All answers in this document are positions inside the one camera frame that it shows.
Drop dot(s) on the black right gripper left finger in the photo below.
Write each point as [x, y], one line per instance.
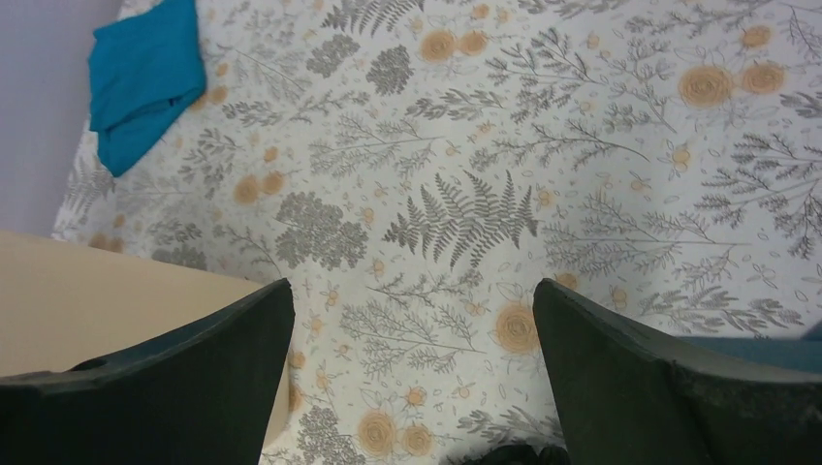
[199, 394]

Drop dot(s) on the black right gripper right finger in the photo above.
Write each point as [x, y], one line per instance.
[627, 393]

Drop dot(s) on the black plastic trash bag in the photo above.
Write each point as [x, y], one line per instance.
[517, 455]

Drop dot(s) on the beige plastic trash bin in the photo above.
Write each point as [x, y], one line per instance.
[63, 304]

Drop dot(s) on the dark teal crumpled cloth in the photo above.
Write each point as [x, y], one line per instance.
[802, 354]

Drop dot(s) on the floral patterned table mat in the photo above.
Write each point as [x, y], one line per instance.
[415, 168]

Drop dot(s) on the bright blue folded cloth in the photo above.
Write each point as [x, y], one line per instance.
[144, 72]

